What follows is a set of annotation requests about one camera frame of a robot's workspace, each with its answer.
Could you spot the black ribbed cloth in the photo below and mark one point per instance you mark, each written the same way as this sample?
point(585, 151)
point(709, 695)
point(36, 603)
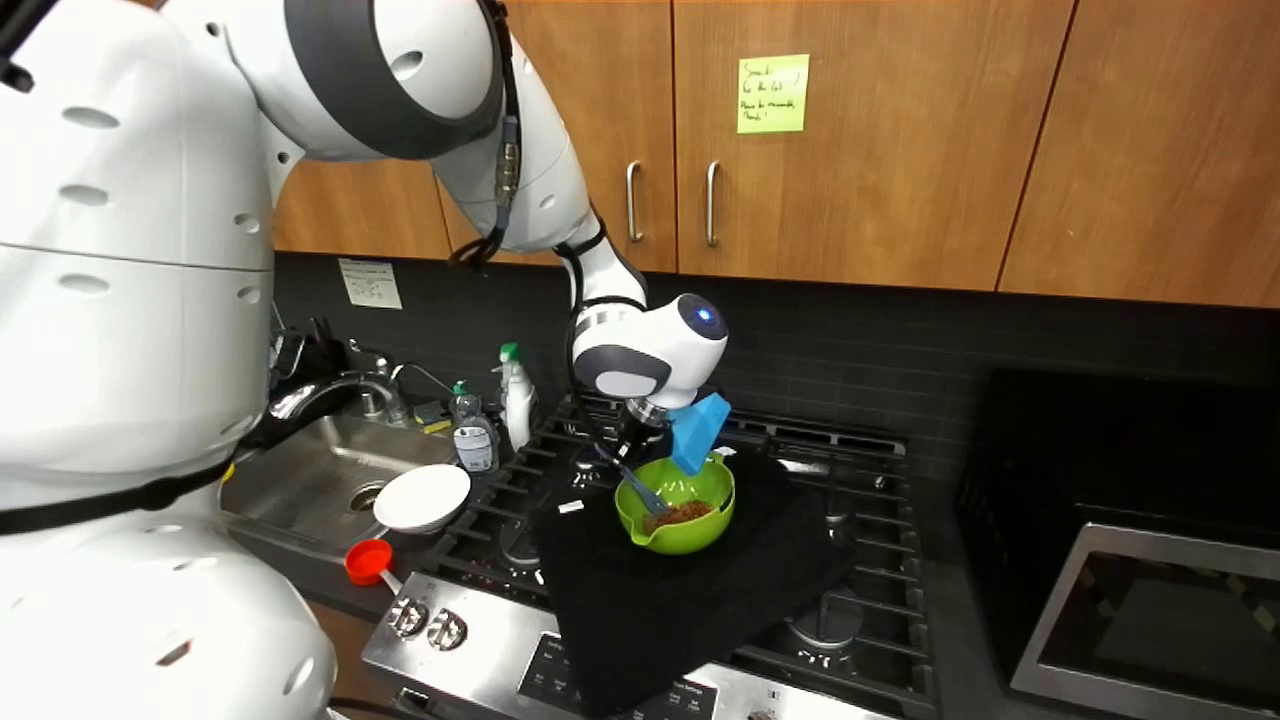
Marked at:
point(664, 614)

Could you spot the green cap dish soap bottle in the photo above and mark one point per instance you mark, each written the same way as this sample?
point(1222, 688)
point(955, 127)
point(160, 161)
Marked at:
point(474, 433)

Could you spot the black kitchen faucet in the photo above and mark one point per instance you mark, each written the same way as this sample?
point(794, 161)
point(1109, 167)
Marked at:
point(322, 396)

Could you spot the white wall outlet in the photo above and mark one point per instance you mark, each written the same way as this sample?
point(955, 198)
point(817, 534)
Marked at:
point(368, 286)

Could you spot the stainless steel sink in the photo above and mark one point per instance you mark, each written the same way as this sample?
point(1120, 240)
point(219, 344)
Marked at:
point(322, 482)

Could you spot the wooden cabinet door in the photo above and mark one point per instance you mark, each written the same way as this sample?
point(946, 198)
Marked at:
point(614, 93)
point(880, 175)
point(1160, 147)
point(363, 213)

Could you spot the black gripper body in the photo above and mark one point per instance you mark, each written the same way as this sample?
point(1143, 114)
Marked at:
point(644, 421)

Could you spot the brown food bits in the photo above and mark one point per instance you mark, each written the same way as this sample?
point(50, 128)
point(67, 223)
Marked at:
point(691, 510)

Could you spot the light green bowl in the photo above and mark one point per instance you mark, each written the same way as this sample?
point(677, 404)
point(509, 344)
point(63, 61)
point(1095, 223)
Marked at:
point(695, 534)

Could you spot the white green spray bottle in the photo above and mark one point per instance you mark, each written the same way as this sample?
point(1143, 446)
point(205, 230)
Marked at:
point(518, 396)

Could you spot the white round plate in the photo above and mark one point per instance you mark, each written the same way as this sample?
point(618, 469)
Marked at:
point(423, 502)

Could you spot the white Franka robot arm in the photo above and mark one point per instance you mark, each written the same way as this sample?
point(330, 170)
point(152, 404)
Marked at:
point(132, 335)

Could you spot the black gas stove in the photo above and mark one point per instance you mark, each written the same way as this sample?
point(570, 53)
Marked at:
point(852, 587)

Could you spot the yellow sticky note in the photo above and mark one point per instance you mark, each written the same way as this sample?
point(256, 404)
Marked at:
point(772, 93)

